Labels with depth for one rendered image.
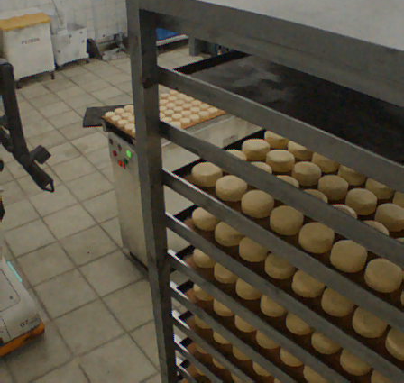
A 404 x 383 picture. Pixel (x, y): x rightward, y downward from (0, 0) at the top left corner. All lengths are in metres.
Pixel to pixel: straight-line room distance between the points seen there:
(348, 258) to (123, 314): 2.04
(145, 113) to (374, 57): 0.40
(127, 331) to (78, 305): 0.34
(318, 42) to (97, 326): 2.24
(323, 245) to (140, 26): 0.39
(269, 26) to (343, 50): 0.09
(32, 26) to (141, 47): 4.82
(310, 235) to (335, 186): 0.14
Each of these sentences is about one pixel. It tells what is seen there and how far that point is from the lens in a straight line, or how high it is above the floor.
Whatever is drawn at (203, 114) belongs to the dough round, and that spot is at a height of 0.92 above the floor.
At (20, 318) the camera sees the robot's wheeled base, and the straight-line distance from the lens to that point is 2.39.
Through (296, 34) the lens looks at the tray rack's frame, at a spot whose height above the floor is 1.81.
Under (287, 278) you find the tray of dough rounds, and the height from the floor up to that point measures 1.40.
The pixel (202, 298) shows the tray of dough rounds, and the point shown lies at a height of 1.23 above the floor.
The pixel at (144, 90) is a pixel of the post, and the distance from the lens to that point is 0.72.
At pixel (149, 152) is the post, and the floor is 1.56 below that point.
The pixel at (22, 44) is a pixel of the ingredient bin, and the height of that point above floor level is 0.50.
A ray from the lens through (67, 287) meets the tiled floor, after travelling 2.82.
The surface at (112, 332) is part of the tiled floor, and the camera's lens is 2.54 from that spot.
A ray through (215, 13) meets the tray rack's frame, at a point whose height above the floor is 1.81.
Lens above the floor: 1.94
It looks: 34 degrees down
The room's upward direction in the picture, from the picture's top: 1 degrees counter-clockwise
